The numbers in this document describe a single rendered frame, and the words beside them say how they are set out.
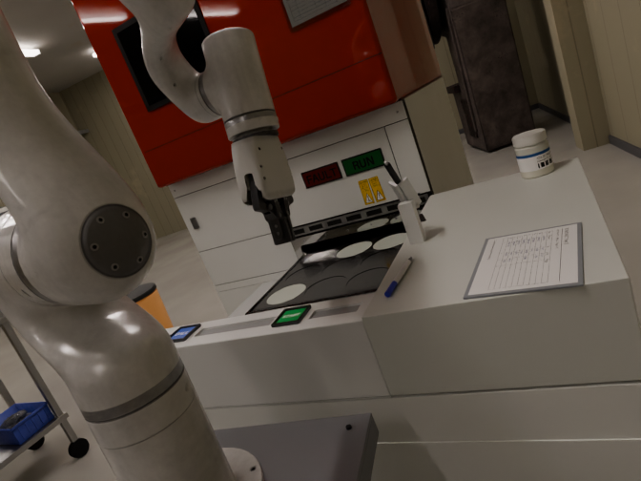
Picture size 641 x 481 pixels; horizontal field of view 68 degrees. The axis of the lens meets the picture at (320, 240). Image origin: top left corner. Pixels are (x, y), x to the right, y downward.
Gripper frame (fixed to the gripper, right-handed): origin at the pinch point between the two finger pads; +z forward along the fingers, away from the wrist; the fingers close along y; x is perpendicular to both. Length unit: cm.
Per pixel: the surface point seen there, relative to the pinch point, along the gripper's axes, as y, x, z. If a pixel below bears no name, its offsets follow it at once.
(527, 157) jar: -50, 35, 0
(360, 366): -0.5, 6.6, 24.1
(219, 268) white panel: -61, -65, 9
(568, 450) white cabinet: -4, 33, 41
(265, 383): -0.9, -12.5, 25.5
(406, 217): -24.3, 13.2, 4.4
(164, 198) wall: -679, -663, -104
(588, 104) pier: -464, 79, -27
